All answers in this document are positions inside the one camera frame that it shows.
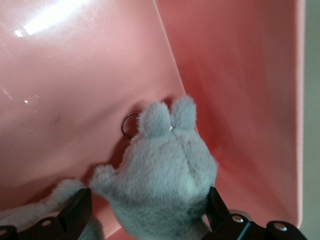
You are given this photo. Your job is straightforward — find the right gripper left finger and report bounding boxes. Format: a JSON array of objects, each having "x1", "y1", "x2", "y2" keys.
[{"x1": 0, "y1": 187, "x2": 93, "y2": 240}]

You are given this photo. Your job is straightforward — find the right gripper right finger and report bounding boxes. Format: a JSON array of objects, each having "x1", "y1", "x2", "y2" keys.
[{"x1": 206, "y1": 186, "x2": 307, "y2": 240}]

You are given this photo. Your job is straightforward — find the grey plush toy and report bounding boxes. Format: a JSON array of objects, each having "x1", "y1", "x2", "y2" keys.
[
  {"x1": 89, "y1": 96, "x2": 220, "y2": 238},
  {"x1": 0, "y1": 178, "x2": 106, "y2": 240}
]

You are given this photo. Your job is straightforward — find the pink plastic box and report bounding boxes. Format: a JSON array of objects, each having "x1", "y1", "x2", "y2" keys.
[{"x1": 0, "y1": 0, "x2": 307, "y2": 240}]

